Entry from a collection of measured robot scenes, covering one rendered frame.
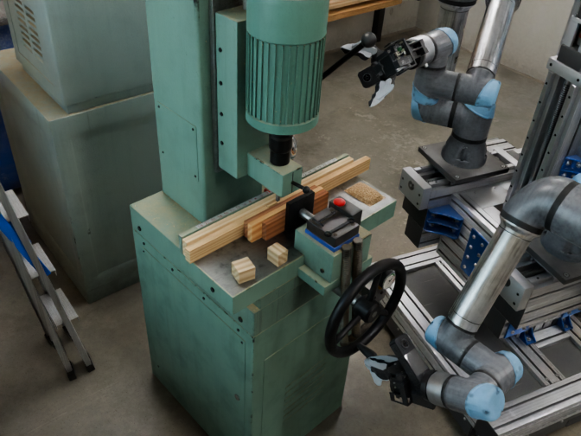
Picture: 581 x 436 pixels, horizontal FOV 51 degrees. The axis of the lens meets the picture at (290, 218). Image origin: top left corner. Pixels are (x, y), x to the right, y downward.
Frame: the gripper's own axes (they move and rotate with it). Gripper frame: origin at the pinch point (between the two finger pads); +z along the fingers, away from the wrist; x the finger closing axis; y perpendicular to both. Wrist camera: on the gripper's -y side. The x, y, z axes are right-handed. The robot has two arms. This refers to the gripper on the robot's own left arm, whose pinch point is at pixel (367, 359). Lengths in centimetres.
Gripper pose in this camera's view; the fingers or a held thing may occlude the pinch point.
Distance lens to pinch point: 156.6
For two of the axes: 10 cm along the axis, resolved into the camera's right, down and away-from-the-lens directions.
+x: 7.4, -3.2, 5.9
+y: 2.3, 9.5, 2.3
